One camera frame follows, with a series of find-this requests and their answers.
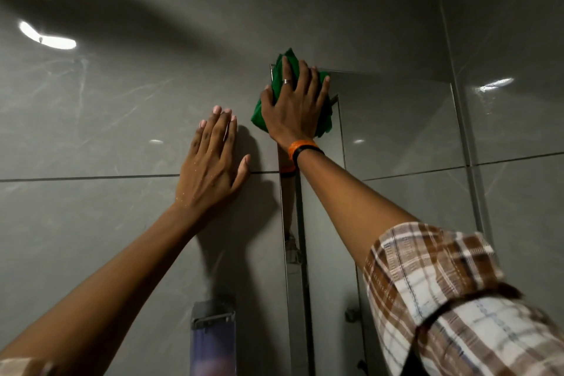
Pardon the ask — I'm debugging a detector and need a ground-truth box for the person's left hand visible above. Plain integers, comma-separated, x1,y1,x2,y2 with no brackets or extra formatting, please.
175,105,252,221

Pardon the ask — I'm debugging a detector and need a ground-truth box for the black wristband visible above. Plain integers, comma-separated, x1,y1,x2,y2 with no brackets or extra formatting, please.
292,145,325,168

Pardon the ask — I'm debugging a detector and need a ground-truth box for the person's right hand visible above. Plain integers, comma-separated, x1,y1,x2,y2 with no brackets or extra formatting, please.
260,56,331,149

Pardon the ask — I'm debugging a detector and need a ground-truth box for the wall mirror with metal frame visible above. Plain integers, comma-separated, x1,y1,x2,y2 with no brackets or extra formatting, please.
270,64,495,376

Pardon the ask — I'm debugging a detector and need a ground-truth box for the orange wristband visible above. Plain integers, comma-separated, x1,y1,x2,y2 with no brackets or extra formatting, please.
288,139,319,162

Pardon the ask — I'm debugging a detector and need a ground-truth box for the person's right forearm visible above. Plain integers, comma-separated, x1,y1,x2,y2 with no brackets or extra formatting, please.
297,150,420,271

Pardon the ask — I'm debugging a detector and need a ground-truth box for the green cleaning cloth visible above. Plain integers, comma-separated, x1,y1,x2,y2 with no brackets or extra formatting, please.
251,48,334,138

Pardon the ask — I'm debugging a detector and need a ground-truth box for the brown white plaid shirt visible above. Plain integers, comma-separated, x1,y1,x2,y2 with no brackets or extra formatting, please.
0,221,564,376

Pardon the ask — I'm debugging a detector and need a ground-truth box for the person's left forearm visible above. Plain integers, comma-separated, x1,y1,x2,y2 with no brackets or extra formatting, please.
0,203,208,376

